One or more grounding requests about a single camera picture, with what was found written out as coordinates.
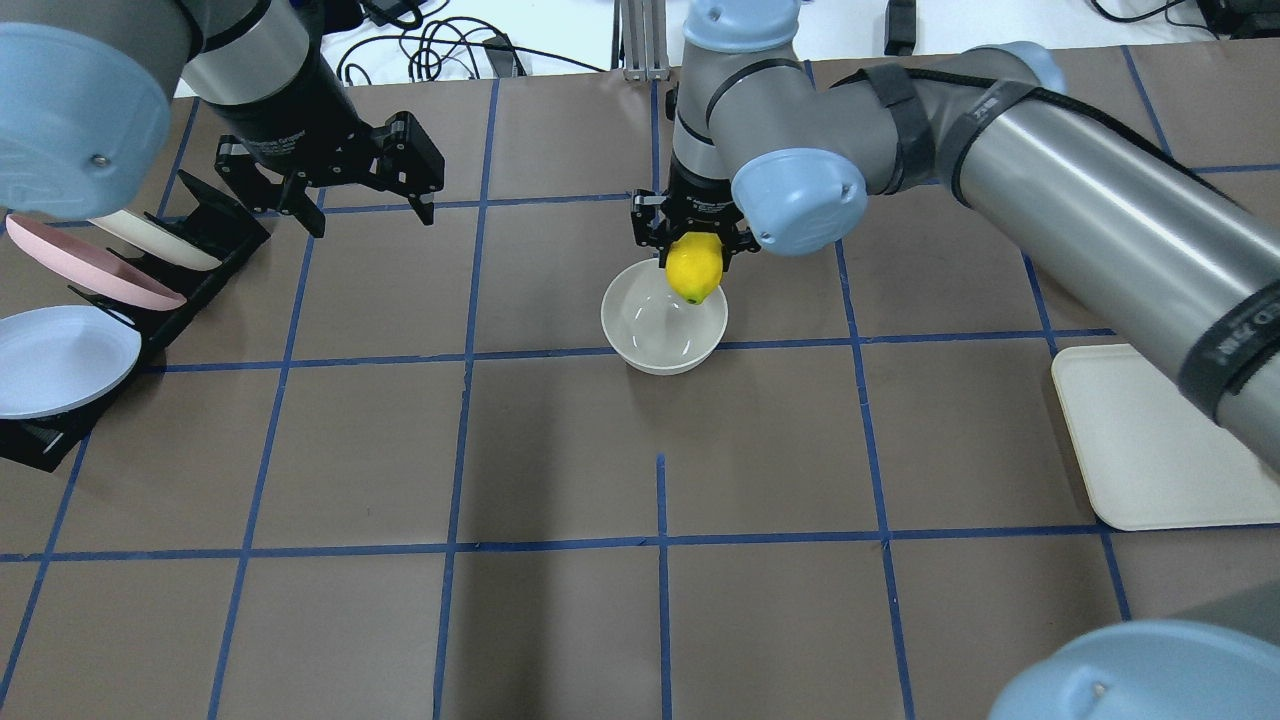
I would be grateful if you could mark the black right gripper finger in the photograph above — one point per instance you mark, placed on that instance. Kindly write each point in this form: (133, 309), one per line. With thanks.
(651, 231)
(734, 241)

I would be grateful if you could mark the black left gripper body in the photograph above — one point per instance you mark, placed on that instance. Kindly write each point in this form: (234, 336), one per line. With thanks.
(293, 112)

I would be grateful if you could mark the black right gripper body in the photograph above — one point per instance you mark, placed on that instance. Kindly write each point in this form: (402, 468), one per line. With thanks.
(697, 193)

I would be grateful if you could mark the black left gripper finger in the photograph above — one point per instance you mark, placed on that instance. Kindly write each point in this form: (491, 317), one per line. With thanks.
(409, 164)
(256, 191)

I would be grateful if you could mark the yellow lemon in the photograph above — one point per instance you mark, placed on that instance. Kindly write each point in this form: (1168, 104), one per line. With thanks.
(694, 266)

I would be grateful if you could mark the cream ceramic bowl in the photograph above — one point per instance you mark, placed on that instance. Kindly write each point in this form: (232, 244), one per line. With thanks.
(653, 329)

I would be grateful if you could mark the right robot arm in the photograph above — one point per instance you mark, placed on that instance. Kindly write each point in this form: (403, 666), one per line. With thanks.
(765, 161)

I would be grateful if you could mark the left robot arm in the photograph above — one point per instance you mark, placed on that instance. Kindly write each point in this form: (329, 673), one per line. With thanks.
(87, 87)

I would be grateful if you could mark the black dish rack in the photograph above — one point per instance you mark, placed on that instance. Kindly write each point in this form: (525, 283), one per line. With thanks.
(218, 225)

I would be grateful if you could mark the cream plate in rack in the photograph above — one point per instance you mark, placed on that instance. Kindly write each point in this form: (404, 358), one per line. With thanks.
(148, 235)

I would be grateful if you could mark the black power adapter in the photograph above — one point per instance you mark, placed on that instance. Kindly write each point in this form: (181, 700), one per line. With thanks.
(400, 14)

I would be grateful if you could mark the pink plate in rack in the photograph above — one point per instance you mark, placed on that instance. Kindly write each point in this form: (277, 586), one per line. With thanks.
(89, 266)

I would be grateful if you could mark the lavender plate in rack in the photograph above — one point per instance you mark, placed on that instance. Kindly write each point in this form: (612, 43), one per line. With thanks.
(56, 359)

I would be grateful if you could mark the cream rectangular tray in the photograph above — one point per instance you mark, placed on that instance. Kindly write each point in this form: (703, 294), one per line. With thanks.
(1149, 459)

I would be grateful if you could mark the aluminium frame post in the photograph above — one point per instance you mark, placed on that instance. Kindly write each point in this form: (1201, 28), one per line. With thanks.
(640, 40)

